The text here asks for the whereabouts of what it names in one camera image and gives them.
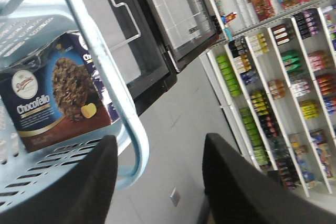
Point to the white store shelving unit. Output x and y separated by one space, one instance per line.
273 70

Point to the light blue plastic basket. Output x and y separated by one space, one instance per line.
31 180

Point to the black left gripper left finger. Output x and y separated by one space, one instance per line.
86 191

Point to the Chocofello cookie box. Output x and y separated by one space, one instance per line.
56 93

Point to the far white chest freezer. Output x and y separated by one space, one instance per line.
186 26

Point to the steel floor outlet plate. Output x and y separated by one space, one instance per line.
175 197

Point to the white chest freezer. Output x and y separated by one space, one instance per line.
137 48
186 26

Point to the near white chest freezer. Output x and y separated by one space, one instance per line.
137 48

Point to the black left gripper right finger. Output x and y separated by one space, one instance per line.
239 193

